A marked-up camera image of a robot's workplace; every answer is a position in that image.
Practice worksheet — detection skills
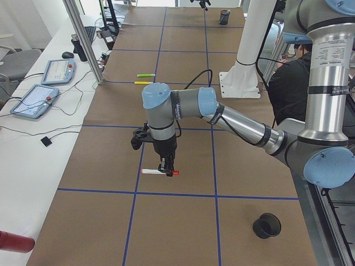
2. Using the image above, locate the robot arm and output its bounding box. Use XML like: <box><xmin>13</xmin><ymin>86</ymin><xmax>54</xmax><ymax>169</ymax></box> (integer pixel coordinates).
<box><xmin>142</xmin><ymin>1</ymin><xmax>354</xmax><ymax>188</ymax></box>

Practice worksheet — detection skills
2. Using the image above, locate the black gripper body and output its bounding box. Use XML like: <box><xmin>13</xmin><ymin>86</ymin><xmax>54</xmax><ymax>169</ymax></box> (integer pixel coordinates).
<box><xmin>153</xmin><ymin>135</ymin><xmax>178</xmax><ymax>163</ymax></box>
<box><xmin>190</xmin><ymin>0</ymin><xmax>211</xmax><ymax>11</ymax></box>

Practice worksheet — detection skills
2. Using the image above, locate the white camera stand post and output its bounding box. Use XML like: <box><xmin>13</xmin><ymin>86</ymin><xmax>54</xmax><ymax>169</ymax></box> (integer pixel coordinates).
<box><xmin>220</xmin><ymin>0</ymin><xmax>277</xmax><ymax>99</ymax></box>

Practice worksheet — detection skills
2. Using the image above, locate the black water bottle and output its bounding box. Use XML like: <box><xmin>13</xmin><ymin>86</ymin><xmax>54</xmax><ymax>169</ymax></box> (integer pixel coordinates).
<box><xmin>71</xmin><ymin>34</ymin><xmax>87</xmax><ymax>62</ymax></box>

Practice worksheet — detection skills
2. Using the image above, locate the far teach pendant tablet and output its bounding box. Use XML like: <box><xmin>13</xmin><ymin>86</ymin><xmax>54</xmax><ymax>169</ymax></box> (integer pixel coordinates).
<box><xmin>41</xmin><ymin>59</ymin><xmax>76</xmax><ymax>85</ymax></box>

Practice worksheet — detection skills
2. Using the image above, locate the aluminium frame post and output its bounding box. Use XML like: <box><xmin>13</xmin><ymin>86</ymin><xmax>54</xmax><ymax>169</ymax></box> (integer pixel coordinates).
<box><xmin>63</xmin><ymin>0</ymin><xmax>103</xmax><ymax>85</ymax></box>

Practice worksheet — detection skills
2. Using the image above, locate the teach pendant tablet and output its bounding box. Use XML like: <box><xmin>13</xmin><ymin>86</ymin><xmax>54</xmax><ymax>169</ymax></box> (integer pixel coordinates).
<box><xmin>41</xmin><ymin>59</ymin><xmax>76</xmax><ymax>85</ymax></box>
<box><xmin>10</xmin><ymin>84</ymin><xmax>59</xmax><ymax>119</ymax></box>

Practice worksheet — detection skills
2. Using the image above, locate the red capped white marker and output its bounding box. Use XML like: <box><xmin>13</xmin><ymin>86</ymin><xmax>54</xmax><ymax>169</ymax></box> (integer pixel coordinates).
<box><xmin>140</xmin><ymin>168</ymin><xmax>179</xmax><ymax>176</ymax></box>

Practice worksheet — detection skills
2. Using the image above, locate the black keyboard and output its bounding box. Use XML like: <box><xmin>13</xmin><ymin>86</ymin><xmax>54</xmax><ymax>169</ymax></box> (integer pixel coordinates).
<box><xmin>84</xmin><ymin>26</ymin><xmax>96</xmax><ymax>43</ymax></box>

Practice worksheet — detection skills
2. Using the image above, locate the far black mesh pen cup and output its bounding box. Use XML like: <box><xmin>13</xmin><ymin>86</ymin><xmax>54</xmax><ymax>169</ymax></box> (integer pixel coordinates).
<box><xmin>219</xmin><ymin>9</ymin><xmax>229</xmax><ymax>25</ymax></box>

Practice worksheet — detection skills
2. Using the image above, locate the red bottle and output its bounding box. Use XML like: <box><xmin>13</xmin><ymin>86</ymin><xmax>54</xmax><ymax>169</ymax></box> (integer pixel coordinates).
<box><xmin>1</xmin><ymin>231</ymin><xmax>35</xmax><ymax>253</ymax></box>

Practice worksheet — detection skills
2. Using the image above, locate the green marker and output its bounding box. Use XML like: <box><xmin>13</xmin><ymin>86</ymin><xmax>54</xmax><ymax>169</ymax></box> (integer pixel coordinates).
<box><xmin>136</xmin><ymin>74</ymin><xmax>156</xmax><ymax>78</ymax></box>

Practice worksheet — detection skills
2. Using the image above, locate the yellow marker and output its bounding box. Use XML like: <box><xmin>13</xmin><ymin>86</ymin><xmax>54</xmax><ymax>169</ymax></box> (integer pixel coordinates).
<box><xmin>134</xmin><ymin>81</ymin><xmax>153</xmax><ymax>85</ymax></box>

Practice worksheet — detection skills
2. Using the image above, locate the seated person in black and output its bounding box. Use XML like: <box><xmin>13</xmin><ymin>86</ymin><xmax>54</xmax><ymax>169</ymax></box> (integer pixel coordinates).
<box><xmin>267</xmin><ymin>44</ymin><xmax>312</xmax><ymax>124</ymax></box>

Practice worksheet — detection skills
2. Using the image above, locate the grey office chair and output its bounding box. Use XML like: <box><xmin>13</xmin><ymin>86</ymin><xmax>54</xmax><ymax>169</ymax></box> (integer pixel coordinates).
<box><xmin>1</xmin><ymin>45</ymin><xmax>42</xmax><ymax>94</ymax></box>

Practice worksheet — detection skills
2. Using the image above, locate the black computer mouse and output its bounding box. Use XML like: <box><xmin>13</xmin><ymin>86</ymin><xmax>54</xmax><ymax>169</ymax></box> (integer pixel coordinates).
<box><xmin>62</xmin><ymin>52</ymin><xmax>74</xmax><ymax>59</ymax></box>

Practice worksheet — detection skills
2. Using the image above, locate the black mesh pen cup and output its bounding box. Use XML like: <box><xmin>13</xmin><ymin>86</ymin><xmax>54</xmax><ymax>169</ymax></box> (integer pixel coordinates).
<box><xmin>252</xmin><ymin>213</ymin><xmax>281</xmax><ymax>239</ymax></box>
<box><xmin>219</xmin><ymin>9</ymin><xmax>229</xmax><ymax>25</ymax></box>

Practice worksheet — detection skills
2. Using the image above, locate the small black square sensor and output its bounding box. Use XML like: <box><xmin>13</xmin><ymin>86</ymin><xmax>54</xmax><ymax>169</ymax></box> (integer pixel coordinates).
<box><xmin>40</xmin><ymin>136</ymin><xmax>52</xmax><ymax>147</ymax></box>

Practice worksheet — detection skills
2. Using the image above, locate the near teach pendant tablet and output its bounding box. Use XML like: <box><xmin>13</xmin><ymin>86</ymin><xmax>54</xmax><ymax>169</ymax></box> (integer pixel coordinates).
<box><xmin>10</xmin><ymin>84</ymin><xmax>59</xmax><ymax>119</ymax></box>

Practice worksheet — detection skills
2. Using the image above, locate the black monitor stand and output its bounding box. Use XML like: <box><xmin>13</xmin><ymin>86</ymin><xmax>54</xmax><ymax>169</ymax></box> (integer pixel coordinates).
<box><xmin>97</xmin><ymin>0</ymin><xmax>124</xmax><ymax>50</ymax></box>

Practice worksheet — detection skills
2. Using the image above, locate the near black mesh pen cup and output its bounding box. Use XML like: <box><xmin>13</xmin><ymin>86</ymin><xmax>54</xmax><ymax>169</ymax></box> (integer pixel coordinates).
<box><xmin>252</xmin><ymin>213</ymin><xmax>281</xmax><ymax>239</ymax></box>

